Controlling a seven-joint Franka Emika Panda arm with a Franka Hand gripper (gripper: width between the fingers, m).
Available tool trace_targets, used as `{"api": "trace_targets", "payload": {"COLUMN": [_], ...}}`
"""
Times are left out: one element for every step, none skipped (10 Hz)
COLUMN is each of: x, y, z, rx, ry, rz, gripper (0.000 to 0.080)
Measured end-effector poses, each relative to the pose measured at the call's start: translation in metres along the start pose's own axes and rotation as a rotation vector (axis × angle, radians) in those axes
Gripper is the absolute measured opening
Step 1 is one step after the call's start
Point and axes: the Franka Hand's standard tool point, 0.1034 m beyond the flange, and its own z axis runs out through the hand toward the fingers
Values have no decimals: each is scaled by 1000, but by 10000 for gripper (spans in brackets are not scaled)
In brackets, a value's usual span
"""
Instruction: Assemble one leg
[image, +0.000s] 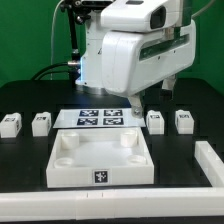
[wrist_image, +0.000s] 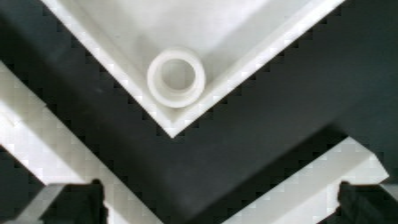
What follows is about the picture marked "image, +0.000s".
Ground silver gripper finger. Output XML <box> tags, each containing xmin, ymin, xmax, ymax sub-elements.
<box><xmin>162</xmin><ymin>75</ymin><xmax>176</xmax><ymax>91</ymax></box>
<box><xmin>129</xmin><ymin>94</ymin><xmax>143</xmax><ymax>118</ymax></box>

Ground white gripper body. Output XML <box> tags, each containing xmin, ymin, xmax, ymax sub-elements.
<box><xmin>102</xmin><ymin>21</ymin><xmax>196</xmax><ymax>97</ymax></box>

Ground white square tabletop tray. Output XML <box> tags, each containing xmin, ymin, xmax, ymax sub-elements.
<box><xmin>46</xmin><ymin>127</ymin><xmax>154</xmax><ymax>188</ymax></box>

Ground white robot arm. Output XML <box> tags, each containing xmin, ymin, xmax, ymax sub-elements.
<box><xmin>77</xmin><ymin>0</ymin><xmax>216</xmax><ymax>118</ymax></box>

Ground white sheet with markers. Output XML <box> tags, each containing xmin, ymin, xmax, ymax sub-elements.
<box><xmin>54</xmin><ymin>108</ymin><xmax>145</xmax><ymax>129</ymax></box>

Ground white L-shaped obstacle fence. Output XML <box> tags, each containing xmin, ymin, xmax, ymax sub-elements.
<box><xmin>0</xmin><ymin>141</ymin><xmax>224</xmax><ymax>222</ymax></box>

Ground black camera stand pole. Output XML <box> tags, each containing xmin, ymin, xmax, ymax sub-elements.
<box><xmin>67</xmin><ymin>7</ymin><xmax>80</xmax><ymax>88</ymax></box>

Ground white camera cable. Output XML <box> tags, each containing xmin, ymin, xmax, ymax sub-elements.
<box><xmin>49</xmin><ymin>0</ymin><xmax>64</xmax><ymax>80</ymax></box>

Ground black camera on stand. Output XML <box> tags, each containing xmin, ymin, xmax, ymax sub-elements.
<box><xmin>61</xmin><ymin>0</ymin><xmax>115</xmax><ymax>9</ymax></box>

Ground black cables at base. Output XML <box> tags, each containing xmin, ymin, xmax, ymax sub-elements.
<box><xmin>31</xmin><ymin>60</ymin><xmax>81</xmax><ymax>81</ymax></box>

